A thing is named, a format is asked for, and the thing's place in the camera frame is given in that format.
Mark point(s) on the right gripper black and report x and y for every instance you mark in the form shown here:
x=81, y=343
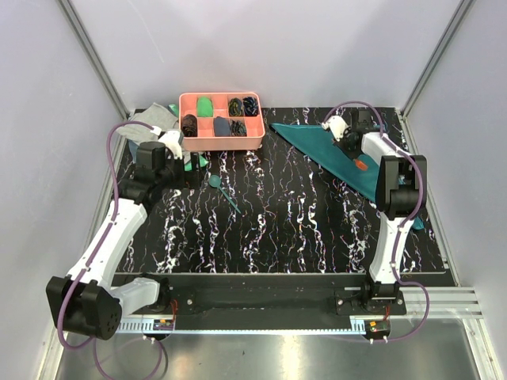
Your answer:
x=339, y=144

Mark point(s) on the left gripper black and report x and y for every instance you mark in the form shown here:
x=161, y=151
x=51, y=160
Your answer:
x=194, y=176

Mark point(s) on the teal plastic spoon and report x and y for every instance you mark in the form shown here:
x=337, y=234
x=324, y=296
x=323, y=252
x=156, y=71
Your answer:
x=215, y=182

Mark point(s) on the orange plastic fork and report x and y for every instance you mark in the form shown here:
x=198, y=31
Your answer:
x=361, y=165

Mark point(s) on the teal cloth napkin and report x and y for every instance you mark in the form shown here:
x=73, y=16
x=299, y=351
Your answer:
x=328, y=152

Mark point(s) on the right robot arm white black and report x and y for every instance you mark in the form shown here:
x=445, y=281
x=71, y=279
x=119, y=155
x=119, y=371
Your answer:
x=381, y=289

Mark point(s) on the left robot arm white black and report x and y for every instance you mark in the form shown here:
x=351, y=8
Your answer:
x=84, y=301

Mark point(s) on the yellow dark patterned roll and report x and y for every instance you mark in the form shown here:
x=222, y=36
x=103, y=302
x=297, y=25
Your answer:
x=235, y=107

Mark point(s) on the blue dark patterned roll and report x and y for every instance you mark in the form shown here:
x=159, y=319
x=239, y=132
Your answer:
x=250, y=106

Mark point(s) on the mint green cloth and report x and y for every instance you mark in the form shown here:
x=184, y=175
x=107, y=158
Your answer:
x=192, y=160

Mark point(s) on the dark maroon rolled cloth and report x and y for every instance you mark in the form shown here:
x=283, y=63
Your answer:
x=189, y=126

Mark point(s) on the slate blue rolled cloth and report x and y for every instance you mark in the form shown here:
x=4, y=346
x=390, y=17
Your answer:
x=221, y=127

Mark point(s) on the pink divided organizer tray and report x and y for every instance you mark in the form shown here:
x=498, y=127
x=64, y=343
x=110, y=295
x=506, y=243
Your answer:
x=206, y=141

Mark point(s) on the dark patterned rolled cloth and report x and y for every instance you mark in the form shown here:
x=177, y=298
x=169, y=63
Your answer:
x=238, y=128

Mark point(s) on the dark blue cloth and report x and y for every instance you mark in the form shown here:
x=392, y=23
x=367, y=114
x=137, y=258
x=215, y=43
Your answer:
x=133, y=147

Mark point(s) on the green rolled cloth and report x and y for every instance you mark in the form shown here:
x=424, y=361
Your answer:
x=204, y=107

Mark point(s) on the grey cloth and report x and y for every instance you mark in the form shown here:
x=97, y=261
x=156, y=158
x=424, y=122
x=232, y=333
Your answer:
x=157, y=116

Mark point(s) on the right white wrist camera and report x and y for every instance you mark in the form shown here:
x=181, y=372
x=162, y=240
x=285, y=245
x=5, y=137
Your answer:
x=337, y=126

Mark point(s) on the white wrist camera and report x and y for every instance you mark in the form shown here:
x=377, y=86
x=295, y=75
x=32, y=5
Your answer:
x=172, y=139
x=337, y=126

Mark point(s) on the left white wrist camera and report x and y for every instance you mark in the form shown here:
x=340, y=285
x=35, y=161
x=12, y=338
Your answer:
x=172, y=139

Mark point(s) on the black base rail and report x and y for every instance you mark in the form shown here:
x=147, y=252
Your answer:
x=249, y=303

